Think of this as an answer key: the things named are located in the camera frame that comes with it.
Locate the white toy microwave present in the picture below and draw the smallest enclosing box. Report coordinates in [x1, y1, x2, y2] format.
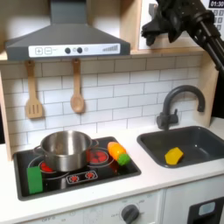
[137, 0, 224, 51]

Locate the dark grey tap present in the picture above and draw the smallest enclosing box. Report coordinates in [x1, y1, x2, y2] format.
[156, 84, 207, 131]

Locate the grey range hood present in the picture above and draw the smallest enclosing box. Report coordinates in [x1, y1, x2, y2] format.
[4, 0, 131, 62]

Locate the wooden spoon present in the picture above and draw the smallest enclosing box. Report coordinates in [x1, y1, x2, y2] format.
[69, 58, 86, 115]

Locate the dark grey sink basin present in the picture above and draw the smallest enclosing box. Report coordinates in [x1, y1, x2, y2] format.
[136, 125, 224, 170]

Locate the orange toy carrot green top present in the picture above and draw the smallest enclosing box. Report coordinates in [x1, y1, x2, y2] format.
[107, 141, 131, 167]

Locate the yellow block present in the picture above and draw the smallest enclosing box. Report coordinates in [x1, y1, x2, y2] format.
[164, 146, 185, 166]

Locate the wooden slotted spatula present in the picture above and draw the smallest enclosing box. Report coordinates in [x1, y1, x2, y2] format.
[24, 59, 45, 120]

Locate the black toy stove top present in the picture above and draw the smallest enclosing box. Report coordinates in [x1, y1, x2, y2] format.
[12, 136, 143, 202]

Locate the steel pot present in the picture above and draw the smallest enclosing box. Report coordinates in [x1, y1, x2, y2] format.
[32, 129, 101, 173]

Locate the grey oven knob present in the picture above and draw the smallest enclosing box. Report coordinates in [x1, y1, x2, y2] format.
[120, 203, 141, 224]

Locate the green block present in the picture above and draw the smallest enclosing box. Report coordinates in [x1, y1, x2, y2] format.
[26, 165, 45, 195]

